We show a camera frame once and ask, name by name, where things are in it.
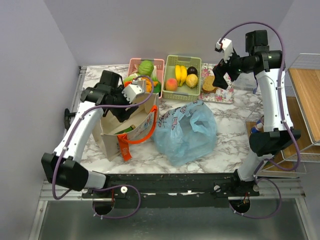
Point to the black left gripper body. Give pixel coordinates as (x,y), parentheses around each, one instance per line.
(121,113)

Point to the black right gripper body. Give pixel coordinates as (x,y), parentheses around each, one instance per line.
(236,65)

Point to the bread slice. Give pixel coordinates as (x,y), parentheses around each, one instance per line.
(207,86)

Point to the white cauliflower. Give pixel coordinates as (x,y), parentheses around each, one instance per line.
(130,78)

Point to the green bottle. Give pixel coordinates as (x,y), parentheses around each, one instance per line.
(126,130)

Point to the yellow orange food piece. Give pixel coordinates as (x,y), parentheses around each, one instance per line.
(149,86)

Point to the beige canvas tote bag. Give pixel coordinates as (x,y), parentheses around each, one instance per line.
(144,119)

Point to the green cabbage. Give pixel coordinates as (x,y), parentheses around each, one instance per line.
(146,68)

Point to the pink orange peach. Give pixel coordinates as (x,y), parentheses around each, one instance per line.
(171,85)

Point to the silver metal can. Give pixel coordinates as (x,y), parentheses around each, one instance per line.
(258,127)

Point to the light blue plastic grocery bag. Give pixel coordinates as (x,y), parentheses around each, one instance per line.
(186,133)

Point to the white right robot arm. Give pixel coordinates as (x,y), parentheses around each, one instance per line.
(268,68)

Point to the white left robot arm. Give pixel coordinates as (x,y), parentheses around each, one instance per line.
(62,166)

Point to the floral rectangular tray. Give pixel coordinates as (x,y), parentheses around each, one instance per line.
(225,96)

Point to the clear plastic organizer box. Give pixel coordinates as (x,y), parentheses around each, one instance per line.
(245,81)

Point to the yellow pear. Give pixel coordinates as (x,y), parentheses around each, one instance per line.
(192,80)

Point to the dark purple plum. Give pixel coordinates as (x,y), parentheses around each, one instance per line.
(192,70)

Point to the green plastic basket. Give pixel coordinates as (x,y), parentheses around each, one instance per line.
(183,93)

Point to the pink plastic basket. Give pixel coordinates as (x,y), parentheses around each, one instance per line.
(159,67)

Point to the yellow banana bunch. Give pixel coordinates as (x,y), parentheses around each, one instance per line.
(180,74)

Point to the green bok choy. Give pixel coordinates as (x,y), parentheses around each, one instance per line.
(156,84)

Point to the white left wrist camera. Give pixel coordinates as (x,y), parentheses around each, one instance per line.
(133,89)

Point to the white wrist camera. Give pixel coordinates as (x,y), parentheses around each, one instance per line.
(133,89)
(225,45)

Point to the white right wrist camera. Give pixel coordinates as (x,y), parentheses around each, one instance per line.
(225,45)

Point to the black clamp handle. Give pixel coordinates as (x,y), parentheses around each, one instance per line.
(67,118)

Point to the white wire wooden shelf rack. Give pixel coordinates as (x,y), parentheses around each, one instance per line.
(303,100)

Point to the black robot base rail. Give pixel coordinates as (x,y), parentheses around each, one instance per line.
(174,190)

